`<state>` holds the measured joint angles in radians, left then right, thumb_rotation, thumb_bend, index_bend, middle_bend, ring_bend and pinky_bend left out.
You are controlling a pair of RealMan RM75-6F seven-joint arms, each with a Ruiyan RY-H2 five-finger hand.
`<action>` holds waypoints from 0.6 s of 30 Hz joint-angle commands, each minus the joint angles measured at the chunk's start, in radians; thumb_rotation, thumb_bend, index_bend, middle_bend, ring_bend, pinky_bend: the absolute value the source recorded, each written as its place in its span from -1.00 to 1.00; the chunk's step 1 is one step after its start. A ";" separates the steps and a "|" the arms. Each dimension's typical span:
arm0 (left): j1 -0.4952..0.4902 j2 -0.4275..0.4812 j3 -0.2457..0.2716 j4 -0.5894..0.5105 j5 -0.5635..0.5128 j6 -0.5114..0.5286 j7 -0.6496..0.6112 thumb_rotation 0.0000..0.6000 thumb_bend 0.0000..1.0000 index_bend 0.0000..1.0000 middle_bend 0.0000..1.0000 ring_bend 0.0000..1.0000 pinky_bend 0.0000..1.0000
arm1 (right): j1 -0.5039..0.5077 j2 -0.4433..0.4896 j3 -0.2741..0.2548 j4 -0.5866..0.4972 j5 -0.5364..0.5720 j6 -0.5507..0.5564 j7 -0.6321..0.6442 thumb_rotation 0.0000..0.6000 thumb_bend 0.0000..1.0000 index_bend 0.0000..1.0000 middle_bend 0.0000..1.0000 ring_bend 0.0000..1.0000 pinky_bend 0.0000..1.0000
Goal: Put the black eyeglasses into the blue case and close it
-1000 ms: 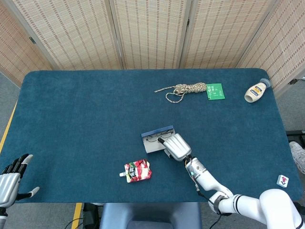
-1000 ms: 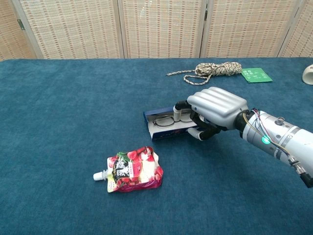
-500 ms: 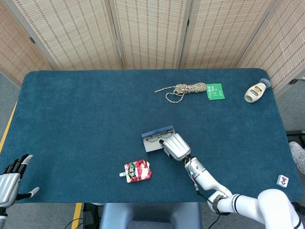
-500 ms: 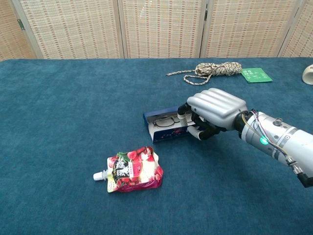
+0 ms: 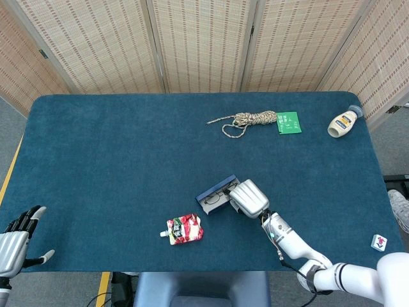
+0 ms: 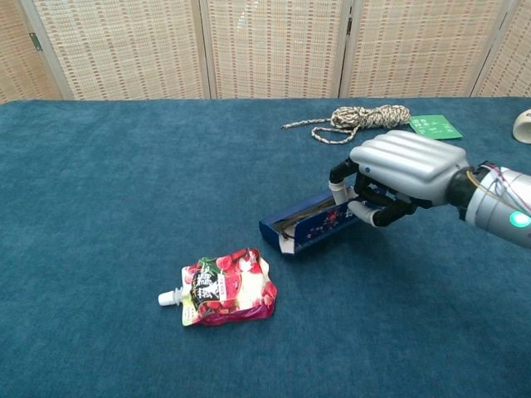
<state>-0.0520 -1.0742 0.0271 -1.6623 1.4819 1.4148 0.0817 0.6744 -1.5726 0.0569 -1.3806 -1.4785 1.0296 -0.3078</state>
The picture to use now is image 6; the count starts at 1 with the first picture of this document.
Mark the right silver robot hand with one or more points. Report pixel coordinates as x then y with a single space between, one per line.
406 161

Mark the blue glasses case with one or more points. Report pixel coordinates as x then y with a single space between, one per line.
319 232

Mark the black-rimmed eyeglasses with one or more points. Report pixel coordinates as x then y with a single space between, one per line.
286 228

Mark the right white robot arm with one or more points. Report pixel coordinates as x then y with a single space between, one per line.
498 199

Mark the green flat packet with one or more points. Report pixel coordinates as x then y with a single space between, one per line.
435 126

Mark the white ceramic cup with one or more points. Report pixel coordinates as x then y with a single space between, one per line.
523 132

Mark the dark screen hinge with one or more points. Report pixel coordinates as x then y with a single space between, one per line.
349 26

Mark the red fruit jelly pouch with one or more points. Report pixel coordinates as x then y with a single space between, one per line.
232 290

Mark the woven folding screen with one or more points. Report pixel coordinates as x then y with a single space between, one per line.
124 49

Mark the blue table cloth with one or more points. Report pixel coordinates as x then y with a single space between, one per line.
83 207

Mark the green screen hinge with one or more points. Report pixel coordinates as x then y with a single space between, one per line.
35 42

